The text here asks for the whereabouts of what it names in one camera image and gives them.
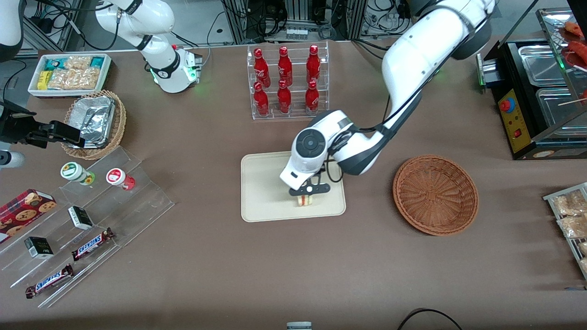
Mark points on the steel food pan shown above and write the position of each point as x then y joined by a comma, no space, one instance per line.
541,64
557,107

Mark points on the clear acrylic bottle rack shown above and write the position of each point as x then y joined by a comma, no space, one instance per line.
293,114

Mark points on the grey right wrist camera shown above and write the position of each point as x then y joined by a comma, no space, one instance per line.
11,159

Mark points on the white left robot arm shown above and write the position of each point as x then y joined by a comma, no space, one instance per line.
412,59

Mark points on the black hot food display case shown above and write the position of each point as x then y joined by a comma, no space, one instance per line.
518,123

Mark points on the red cookie box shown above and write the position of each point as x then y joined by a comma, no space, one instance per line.
23,213

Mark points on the light tan wicker basket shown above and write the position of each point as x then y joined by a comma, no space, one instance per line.
120,123

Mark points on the red cola bottle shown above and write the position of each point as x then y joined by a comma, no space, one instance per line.
313,64
285,66
312,98
260,66
261,101
284,98

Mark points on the red lid cup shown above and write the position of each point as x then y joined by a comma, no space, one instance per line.
115,176

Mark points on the triangular sandwich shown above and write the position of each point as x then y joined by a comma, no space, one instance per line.
305,200

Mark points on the white rectangular snack bin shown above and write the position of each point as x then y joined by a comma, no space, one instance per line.
36,93

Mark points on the beige plastic tray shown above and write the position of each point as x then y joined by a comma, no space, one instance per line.
266,192

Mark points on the small black box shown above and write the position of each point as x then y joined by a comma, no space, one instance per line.
80,217
38,247

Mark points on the large clear bag of crackers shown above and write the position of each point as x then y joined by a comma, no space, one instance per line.
75,79

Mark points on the red sausage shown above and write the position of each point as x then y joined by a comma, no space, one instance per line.
575,28
578,52

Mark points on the green lid cup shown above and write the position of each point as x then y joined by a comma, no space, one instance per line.
72,171

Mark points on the teal snack packet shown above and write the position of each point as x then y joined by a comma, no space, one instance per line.
96,62
56,63

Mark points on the brown round wicker basket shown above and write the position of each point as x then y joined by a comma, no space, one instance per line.
435,195

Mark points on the clear acrylic step display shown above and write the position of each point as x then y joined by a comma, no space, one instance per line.
146,197

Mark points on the small grey device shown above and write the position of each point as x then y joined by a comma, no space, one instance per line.
299,326

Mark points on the snickers bar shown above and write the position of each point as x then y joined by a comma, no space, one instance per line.
91,244
48,281

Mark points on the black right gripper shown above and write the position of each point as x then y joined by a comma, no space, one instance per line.
16,128

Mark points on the clear bag of pastry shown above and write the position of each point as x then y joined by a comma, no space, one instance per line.
584,265
573,226
583,248
568,204

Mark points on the small clear bag of crackers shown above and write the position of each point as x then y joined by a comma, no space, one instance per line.
78,62

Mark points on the silver foil container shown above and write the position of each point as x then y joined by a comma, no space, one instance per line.
94,117

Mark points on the yellow snack packet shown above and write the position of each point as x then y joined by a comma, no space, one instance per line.
43,80

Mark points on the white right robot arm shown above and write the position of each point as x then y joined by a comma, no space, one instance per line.
156,18

